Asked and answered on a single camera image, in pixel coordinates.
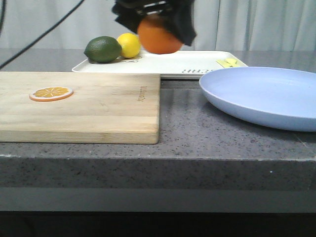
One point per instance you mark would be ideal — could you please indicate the cream rectangular tray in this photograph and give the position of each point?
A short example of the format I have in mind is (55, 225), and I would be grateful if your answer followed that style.
(178, 65)

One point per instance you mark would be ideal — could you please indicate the yellow spoon on tray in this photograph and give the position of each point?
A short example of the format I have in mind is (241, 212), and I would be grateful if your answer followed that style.
(227, 63)

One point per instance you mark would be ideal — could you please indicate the grey curtain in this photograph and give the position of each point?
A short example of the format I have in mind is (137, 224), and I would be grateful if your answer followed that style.
(226, 25)

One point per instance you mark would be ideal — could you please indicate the wooden cutting board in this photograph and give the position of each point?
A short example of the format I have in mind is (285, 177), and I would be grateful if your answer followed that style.
(104, 108)

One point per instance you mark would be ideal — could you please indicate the yellow lemon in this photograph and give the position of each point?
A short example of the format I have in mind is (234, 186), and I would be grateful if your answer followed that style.
(130, 45)

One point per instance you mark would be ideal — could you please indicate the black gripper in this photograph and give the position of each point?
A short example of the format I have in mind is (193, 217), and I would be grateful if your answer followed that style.
(176, 15)

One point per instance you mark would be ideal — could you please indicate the light blue plate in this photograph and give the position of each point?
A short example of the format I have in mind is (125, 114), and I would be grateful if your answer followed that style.
(272, 97)

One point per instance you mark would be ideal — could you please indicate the orange slice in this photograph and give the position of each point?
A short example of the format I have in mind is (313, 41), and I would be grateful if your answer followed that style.
(52, 93)

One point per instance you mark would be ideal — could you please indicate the orange fruit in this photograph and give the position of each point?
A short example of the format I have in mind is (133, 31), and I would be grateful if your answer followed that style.
(155, 38)

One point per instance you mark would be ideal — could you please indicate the dark green lime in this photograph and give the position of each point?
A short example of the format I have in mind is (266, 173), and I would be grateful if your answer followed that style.
(103, 49)

